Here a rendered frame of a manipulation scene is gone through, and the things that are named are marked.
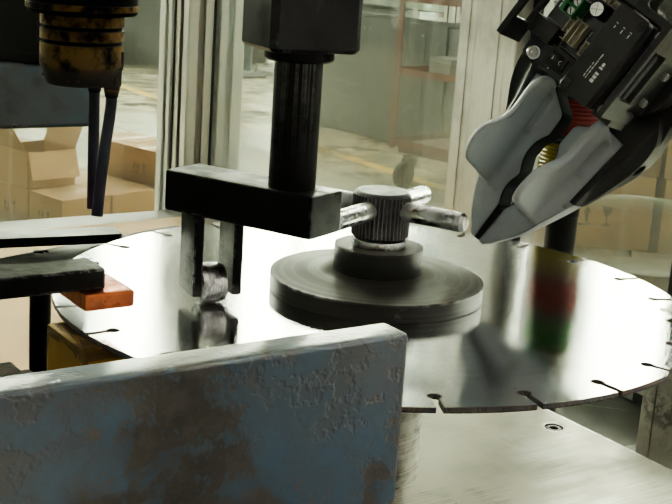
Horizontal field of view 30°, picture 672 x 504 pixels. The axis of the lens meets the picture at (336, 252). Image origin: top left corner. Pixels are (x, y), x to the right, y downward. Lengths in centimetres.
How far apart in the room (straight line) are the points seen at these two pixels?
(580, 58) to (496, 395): 17
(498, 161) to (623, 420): 47
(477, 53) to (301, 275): 66
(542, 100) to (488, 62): 58
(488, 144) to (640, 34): 10
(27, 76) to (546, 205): 31
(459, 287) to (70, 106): 27
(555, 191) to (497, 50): 59
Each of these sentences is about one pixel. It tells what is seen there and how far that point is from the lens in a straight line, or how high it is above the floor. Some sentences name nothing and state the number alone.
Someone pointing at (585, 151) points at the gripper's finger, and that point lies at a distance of 65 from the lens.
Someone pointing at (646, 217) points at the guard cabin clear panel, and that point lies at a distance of 114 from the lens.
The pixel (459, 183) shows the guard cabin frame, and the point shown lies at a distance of 129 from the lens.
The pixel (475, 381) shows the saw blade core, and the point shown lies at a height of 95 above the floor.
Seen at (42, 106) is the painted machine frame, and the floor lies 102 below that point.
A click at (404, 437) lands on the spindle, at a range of 66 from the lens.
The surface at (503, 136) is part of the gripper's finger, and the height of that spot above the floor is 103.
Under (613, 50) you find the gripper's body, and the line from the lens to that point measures 60.
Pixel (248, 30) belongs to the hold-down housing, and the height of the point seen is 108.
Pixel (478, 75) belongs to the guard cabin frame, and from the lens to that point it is 126.
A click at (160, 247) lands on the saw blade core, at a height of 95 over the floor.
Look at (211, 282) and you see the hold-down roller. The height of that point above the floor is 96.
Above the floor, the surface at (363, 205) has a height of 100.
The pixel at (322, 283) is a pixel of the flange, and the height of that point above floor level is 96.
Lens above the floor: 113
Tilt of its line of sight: 14 degrees down
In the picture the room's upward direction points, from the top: 4 degrees clockwise
